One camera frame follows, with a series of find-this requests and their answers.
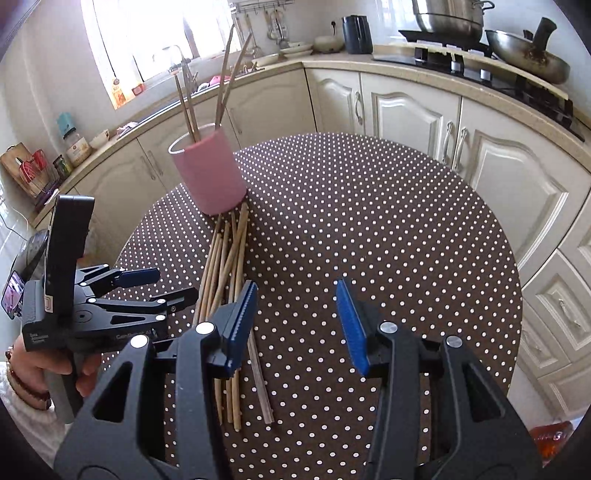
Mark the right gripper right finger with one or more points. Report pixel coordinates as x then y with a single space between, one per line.
441 415

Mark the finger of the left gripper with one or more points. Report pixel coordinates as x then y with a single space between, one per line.
102 279
107 313

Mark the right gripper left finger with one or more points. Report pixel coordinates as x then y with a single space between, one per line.
152 414

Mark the wooden chopstick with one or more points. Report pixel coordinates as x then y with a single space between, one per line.
238 338
203 280
184 108
222 76
234 72
191 103
230 260
257 373

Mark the kitchen window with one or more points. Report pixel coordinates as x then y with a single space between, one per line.
137 45

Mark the cream lower kitchen cabinets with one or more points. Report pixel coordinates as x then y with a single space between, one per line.
532 171

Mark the person's left hand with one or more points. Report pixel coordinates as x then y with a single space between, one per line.
30 367

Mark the jar with teal lid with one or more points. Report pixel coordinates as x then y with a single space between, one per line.
77 147

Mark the pink chopstick holder cup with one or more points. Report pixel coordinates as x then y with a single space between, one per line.
208 170

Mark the chrome sink faucet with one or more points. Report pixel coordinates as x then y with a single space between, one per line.
180 64

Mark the white bowl on counter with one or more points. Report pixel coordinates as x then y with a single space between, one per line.
328 44

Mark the black electric kettle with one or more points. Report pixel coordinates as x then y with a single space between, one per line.
356 30

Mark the black gas stove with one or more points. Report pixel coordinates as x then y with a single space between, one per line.
476 62

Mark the stainless steel stock pot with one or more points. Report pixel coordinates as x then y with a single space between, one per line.
462 18

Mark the black phone on mount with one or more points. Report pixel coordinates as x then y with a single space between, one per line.
69 226

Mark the hanging utensil rail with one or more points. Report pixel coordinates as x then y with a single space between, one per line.
266 20

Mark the steel wok black handle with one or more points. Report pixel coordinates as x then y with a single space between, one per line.
531 55

